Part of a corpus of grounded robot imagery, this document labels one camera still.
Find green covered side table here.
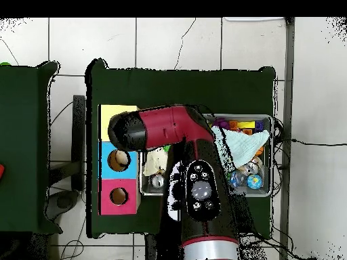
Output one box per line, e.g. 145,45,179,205
0,61,62,235

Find wooden box with three holes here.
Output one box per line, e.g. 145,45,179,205
98,104,142,216

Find black stand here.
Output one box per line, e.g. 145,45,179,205
48,94,87,192

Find cream waffle cloth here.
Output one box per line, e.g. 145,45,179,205
142,148,169,177

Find mint knitted cloth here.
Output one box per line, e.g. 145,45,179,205
211,125,270,169

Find black cable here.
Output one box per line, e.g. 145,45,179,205
281,137,347,147

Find purple spiky toy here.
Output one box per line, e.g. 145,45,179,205
212,117,230,130

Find blue globe ball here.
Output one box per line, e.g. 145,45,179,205
245,173,263,190

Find clear mesh bin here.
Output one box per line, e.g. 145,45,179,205
138,112,274,198

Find dark green table cloth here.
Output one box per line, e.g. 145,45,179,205
85,58,277,239

